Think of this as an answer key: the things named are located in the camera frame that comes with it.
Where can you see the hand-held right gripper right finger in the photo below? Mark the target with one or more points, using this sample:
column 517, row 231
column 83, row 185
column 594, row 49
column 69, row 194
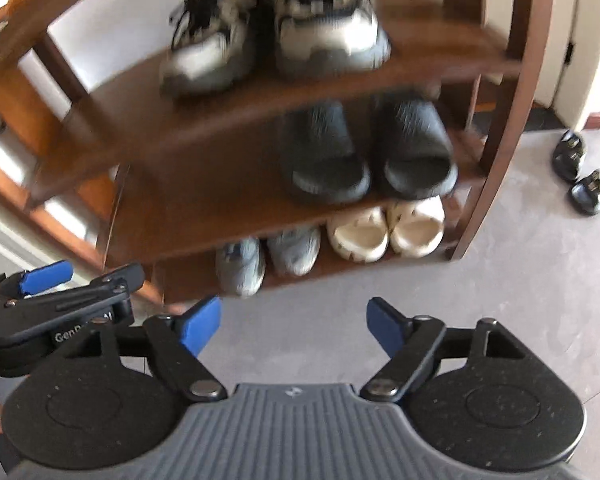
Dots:
column 387, row 325

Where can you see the dark grey slide sandal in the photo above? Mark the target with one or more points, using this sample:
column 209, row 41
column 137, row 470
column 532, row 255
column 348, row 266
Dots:
column 415, row 150
column 325, row 160

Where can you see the white spotted slipper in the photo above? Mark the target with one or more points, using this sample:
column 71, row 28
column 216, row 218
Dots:
column 357, row 235
column 415, row 230

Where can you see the grey sneaker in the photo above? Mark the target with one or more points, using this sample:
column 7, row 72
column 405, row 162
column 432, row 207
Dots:
column 294, row 252
column 240, row 267

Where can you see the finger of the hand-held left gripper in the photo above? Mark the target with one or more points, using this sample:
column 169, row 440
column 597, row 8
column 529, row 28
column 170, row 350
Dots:
column 45, row 276
column 120, row 277

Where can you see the white and black sneaker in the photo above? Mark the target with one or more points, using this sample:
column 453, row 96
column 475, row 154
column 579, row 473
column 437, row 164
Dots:
column 330, row 35
column 205, row 55

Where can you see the black sandal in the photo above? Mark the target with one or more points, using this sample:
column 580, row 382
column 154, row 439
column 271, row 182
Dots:
column 592, row 195
column 569, row 157

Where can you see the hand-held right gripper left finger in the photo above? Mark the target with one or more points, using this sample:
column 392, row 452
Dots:
column 200, row 325

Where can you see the wooden shoe rack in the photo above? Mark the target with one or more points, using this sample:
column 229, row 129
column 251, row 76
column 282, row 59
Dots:
column 205, row 195

